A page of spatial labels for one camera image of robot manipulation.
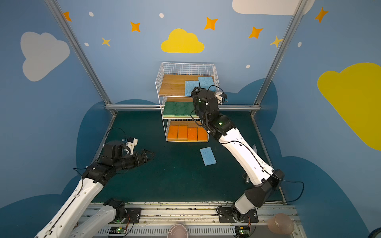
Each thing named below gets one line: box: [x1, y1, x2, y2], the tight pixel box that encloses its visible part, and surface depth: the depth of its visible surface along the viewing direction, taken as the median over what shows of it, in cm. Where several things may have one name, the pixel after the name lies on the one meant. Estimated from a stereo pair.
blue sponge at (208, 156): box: [199, 146, 217, 167], surface depth 98 cm
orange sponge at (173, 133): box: [167, 125, 179, 141], surface depth 107 cm
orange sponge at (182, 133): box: [177, 125, 189, 142], surface depth 108 cm
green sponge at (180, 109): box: [174, 101, 188, 118], surface depth 89 cm
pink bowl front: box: [166, 223, 189, 238], surface depth 72 cm
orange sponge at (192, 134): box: [187, 126, 198, 142], surface depth 107 cm
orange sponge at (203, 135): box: [197, 126, 210, 143], surface depth 106 cm
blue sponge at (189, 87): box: [184, 80, 200, 97], surface depth 78 cm
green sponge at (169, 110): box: [162, 101, 176, 119], surface depth 88 cm
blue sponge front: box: [198, 76, 217, 93], surface depth 80 cm
